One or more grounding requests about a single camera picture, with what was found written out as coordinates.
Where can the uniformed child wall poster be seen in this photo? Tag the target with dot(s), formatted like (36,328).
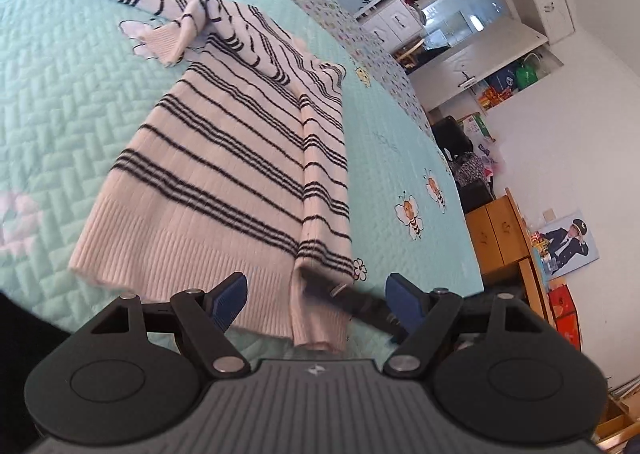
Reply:
(570,244)

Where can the stack of colourful packets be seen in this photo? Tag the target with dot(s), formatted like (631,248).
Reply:
(495,96)

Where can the green shopping bag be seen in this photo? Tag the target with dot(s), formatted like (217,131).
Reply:
(528,75)

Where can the red gift bag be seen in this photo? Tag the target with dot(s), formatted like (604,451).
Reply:
(565,314)

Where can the ceiling lamp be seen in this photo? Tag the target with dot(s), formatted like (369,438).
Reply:
(476,22)

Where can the black suitcase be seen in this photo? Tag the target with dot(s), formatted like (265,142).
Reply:
(447,134)

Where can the wooden chair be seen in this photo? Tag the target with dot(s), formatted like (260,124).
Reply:
(410,54)

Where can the white plastic bag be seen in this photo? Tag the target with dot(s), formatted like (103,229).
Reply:
(487,154)

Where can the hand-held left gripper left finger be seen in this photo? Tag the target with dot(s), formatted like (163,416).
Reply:
(231,299)

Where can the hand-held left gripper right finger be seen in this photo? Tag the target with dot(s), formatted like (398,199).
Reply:
(400,299)

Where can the white drawer unit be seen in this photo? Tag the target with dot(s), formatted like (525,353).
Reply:
(390,26)

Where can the white wall socket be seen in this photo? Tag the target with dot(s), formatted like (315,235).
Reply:
(549,215)

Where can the wooden cabinet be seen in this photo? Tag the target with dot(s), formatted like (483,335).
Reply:
(495,229)

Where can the dark patterned cloth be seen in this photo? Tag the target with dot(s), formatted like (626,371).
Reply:
(470,171)

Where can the white black-striped knit sweater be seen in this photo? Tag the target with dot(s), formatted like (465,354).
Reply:
(225,149)

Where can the blue shopping bag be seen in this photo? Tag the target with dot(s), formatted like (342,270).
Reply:
(502,83)

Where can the teal bee-print quilted blanket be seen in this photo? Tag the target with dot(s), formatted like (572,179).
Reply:
(60,109)

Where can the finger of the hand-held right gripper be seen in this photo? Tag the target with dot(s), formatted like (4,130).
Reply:
(360,306)

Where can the green and white carton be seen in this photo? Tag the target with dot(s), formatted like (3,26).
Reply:
(477,126)

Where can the white door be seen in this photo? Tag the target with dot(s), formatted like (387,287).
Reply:
(465,66)

